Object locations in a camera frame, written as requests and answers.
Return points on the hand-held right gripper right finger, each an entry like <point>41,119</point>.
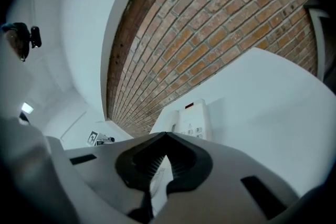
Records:
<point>223,191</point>

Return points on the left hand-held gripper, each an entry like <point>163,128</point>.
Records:
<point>92,138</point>

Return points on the ceiling light panel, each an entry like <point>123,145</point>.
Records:
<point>27,108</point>

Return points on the white desk telephone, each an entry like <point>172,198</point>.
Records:
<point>195,116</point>

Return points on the black head-worn camera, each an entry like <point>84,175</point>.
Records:
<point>36,36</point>

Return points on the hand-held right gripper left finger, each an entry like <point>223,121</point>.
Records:
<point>105,173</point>

